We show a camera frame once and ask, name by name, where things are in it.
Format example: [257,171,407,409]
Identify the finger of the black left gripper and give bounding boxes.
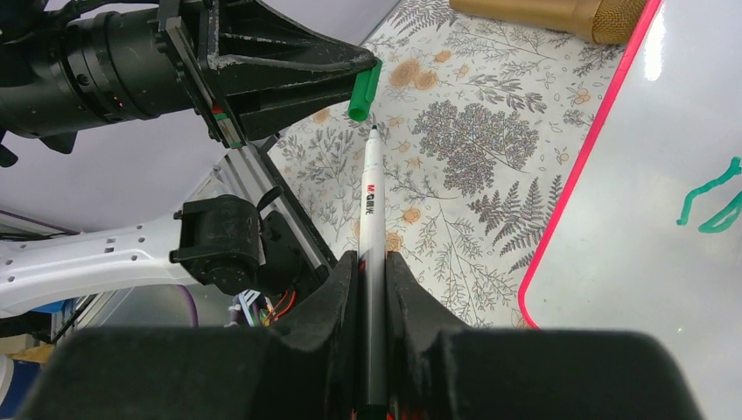
[199,1,378,76]
[222,69,361,143]

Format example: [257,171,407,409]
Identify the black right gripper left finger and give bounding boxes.
[17,251,358,419]

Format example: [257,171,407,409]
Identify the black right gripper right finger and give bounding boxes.
[386,252,702,419]

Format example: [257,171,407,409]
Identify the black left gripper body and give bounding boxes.
[150,1,256,149]

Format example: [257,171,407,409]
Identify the green marker cap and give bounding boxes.
[347,59,383,122]

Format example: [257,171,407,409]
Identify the pink framed whiteboard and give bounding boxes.
[518,1,741,419]

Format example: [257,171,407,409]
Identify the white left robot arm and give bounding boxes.
[1,1,380,318]

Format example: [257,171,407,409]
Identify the floral table mat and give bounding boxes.
[270,1,624,327]

